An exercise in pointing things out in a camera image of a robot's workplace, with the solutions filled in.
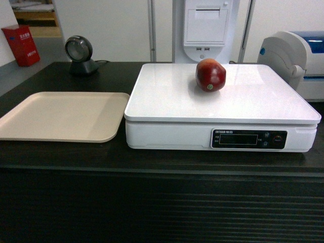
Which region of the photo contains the dark red mango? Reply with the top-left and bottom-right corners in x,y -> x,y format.
195,58 -> 226,92

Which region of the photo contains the white checkout scale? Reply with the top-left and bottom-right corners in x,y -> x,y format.
125,64 -> 321,152

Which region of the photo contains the black checkout counter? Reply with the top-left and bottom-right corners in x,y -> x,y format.
0,61 -> 324,243

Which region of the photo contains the beige plastic tray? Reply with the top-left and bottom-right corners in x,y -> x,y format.
1,92 -> 130,143

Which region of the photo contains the white receipt printer kiosk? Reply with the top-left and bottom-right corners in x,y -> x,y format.
172,0 -> 240,64

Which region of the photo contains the black round barcode scanner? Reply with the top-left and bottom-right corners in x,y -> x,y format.
65,35 -> 99,76

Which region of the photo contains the white blue label printer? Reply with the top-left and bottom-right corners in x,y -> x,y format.
257,31 -> 323,102

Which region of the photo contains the red fire extinguisher box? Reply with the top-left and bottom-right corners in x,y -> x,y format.
2,24 -> 41,67

